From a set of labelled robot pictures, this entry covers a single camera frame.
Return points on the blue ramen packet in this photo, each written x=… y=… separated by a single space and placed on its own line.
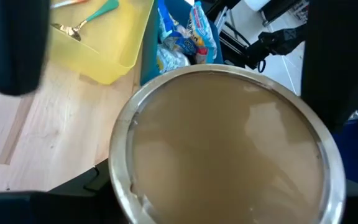
x=182 y=43

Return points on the yellow translucent plastic bin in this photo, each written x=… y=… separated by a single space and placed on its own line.
x=113 y=37

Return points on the blue plastic bin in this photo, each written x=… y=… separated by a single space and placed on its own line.
x=149 y=46

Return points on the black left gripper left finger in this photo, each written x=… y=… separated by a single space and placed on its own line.
x=42 y=208

